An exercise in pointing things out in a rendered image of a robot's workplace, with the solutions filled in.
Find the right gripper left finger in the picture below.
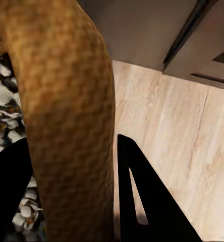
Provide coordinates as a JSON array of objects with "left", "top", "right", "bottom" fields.
[{"left": 0, "top": 138, "right": 34, "bottom": 242}]

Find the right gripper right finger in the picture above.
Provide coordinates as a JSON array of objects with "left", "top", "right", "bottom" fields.
[{"left": 117, "top": 134, "right": 202, "bottom": 242}]

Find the popcorn bag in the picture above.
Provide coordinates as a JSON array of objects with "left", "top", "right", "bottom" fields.
[{"left": 0, "top": 0, "right": 116, "bottom": 242}]

